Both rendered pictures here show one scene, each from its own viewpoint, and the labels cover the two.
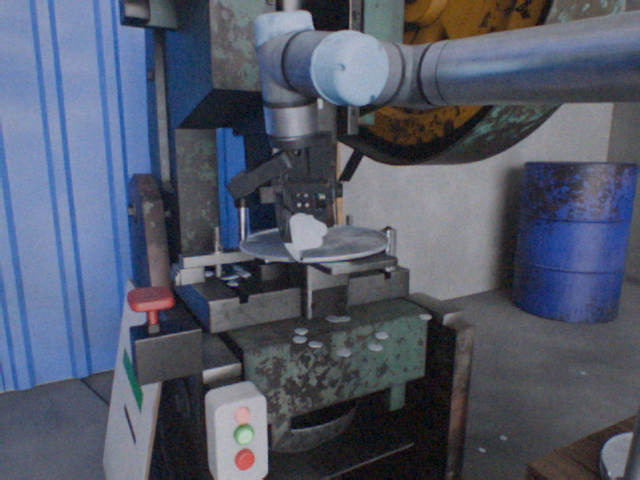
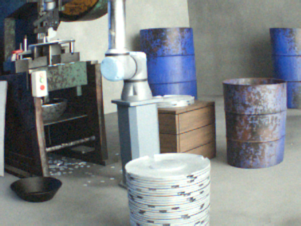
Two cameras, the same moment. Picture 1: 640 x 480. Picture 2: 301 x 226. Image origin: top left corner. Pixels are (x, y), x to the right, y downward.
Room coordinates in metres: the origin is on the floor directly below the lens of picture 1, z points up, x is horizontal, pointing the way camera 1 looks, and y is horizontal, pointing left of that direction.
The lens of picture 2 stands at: (-1.68, 0.35, 0.72)
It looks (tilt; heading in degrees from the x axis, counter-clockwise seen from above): 9 degrees down; 339
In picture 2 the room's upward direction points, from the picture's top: 3 degrees counter-clockwise
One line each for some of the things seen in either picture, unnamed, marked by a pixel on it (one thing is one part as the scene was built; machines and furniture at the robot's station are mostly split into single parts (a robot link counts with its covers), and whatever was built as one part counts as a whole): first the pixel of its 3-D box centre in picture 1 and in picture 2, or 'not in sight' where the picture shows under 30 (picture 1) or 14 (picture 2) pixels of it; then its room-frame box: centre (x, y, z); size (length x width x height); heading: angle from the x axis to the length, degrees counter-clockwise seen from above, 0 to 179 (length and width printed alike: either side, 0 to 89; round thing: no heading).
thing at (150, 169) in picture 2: not in sight; (168, 165); (-0.37, -0.21, 0.31); 0.29 x 0.29 x 0.01
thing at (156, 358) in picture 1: (169, 380); (20, 75); (0.63, 0.21, 0.62); 0.10 x 0.06 x 0.20; 118
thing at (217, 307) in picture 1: (288, 279); (39, 61); (0.98, 0.05, 0.68); 0.45 x 0.30 x 0.06; 118
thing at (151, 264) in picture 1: (161, 371); (1, 102); (0.98, 0.35, 0.45); 0.92 x 0.12 x 0.90; 28
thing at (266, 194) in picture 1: (286, 195); (39, 33); (0.98, 0.05, 0.86); 0.20 x 0.16 x 0.05; 118
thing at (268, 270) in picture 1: (287, 259); (39, 54); (0.98, 0.05, 0.72); 0.20 x 0.16 x 0.03; 118
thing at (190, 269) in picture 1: (213, 251); (19, 51); (0.90, 0.20, 0.76); 0.17 x 0.06 x 0.10; 118
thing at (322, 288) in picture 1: (328, 280); (55, 52); (0.83, -0.03, 0.72); 0.25 x 0.14 x 0.14; 28
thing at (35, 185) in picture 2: not in sight; (36, 190); (0.36, 0.22, 0.04); 0.30 x 0.30 x 0.07
